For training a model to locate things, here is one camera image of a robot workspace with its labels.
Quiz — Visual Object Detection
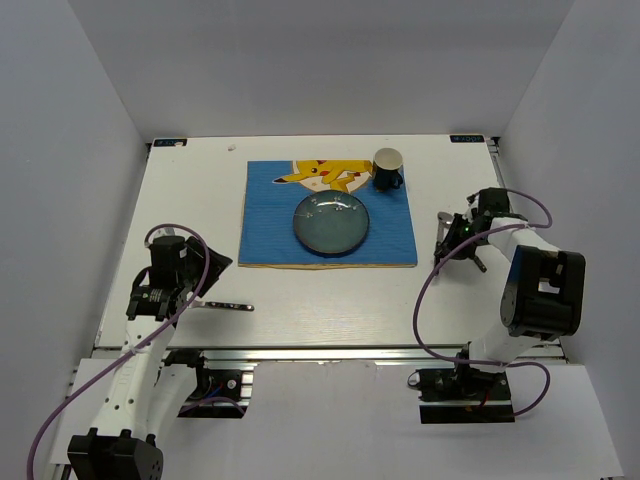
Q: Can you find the knife with black handle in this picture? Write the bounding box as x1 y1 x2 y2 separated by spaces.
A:
433 211 453 266

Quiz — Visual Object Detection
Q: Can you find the spoon with black handle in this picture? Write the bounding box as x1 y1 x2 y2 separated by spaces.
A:
473 255 487 273

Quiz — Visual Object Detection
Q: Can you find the blue pikachu placemat cloth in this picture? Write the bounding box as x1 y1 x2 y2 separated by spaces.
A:
239 160 418 269

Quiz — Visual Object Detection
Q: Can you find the dark blue paper cup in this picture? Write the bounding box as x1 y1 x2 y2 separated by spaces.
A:
372 148 404 192

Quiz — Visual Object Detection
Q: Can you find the teal ceramic plate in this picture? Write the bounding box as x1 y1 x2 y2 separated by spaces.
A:
292 190 371 258

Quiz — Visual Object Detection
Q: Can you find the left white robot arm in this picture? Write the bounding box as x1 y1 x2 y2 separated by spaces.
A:
67 235 232 479

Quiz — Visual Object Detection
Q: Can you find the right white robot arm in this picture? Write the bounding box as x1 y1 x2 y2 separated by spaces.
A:
434 187 586 399

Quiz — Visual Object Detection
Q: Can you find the right blue corner label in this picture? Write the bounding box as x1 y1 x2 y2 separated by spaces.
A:
449 134 485 143

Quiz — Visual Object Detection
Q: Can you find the blue corner label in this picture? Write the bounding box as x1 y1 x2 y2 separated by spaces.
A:
152 138 188 148
449 134 485 143

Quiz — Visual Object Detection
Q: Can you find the left blue corner label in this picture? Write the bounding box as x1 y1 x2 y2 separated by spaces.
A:
152 138 188 148

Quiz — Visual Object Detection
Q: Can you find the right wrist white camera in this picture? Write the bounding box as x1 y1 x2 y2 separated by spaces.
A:
463 194 479 222

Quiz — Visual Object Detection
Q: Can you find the fork with black handle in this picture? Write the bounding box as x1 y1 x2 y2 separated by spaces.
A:
194 301 255 312

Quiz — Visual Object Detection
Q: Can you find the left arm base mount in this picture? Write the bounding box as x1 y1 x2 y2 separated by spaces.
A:
164 349 256 419

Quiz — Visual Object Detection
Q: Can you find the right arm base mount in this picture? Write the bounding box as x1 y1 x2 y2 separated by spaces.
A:
407 365 515 425

